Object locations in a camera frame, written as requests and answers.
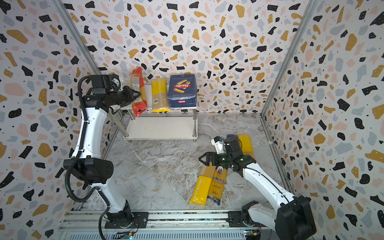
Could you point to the yellow Pastatime spaghetti bag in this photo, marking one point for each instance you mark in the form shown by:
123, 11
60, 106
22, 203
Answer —
202, 186

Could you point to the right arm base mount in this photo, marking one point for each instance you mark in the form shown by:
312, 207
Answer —
252, 215

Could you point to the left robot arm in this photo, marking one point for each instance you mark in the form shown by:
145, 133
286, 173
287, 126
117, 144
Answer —
97, 94

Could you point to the blue Barilla spaghetti box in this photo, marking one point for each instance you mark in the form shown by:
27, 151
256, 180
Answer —
231, 137

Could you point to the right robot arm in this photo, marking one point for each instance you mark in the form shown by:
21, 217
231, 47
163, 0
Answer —
290, 217

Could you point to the blue-top clear spaghetti bag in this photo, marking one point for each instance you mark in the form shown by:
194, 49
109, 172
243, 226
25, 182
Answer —
217, 185

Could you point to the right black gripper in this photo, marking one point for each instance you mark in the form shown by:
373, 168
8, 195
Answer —
213, 159

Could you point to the red spaghetti bag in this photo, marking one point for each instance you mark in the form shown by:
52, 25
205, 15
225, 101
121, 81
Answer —
137, 84

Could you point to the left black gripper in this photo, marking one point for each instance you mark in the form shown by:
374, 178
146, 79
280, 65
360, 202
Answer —
130, 93

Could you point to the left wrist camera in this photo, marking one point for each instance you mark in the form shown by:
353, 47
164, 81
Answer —
115, 83

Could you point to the blue Barilla pasta box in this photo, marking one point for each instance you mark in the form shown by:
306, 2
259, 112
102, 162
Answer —
182, 91

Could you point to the white two-tier shelf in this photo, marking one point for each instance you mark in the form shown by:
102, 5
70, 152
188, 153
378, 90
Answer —
173, 125

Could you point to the yellow spaghetti bag far right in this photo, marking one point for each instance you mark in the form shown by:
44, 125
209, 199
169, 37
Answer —
246, 145

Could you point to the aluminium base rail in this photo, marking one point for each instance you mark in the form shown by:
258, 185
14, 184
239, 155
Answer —
167, 225

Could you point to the yellow-top spaghetti bag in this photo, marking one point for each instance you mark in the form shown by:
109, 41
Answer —
160, 96

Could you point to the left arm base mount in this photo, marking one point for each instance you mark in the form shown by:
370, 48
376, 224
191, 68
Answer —
126, 219

